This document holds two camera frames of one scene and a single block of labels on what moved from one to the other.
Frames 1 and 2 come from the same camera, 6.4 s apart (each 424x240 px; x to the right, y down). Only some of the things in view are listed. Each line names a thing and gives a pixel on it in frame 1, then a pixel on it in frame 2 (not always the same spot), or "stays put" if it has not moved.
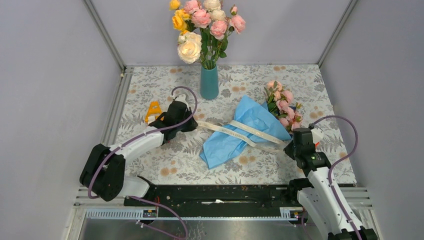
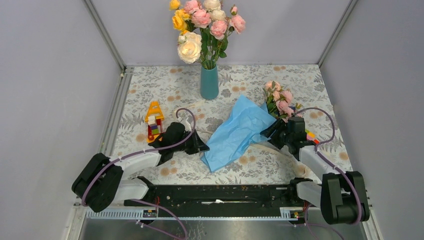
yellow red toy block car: x=154 y=109 stays put
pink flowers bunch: x=278 y=102 stays put
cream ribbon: x=229 y=128 to x=301 y=168
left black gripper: x=192 y=126 to x=198 y=145
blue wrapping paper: x=221 y=147 stays put
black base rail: x=216 y=197 stays put
